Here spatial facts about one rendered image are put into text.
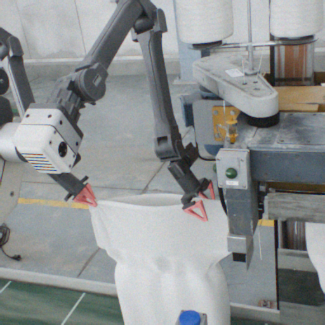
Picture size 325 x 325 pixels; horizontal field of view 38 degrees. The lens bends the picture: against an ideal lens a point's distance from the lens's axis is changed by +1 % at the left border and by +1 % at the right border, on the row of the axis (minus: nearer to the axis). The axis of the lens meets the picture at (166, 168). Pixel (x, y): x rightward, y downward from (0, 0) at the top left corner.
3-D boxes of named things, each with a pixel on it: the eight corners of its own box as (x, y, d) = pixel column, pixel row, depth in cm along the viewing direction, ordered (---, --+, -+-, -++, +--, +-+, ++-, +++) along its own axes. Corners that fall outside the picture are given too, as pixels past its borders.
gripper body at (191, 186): (208, 181, 149) (195, 162, 148) (199, 197, 141) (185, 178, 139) (193, 188, 153) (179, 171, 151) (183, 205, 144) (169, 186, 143)
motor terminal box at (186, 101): (185, 134, 164) (181, 103, 159) (182, 124, 174) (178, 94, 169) (208, 131, 165) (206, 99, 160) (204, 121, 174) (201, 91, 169)
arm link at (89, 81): (116, -11, 139) (143, -23, 133) (141, 27, 147) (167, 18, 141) (48, 91, 113) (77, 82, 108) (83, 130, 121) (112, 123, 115)
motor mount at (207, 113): (195, 146, 164) (190, 101, 157) (200, 138, 169) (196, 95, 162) (277, 148, 154) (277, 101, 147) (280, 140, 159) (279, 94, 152)
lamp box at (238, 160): (218, 187, 119) (215, 155, 114) (222, 179, 122) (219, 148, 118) (247, 189, 116) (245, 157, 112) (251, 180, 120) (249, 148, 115)
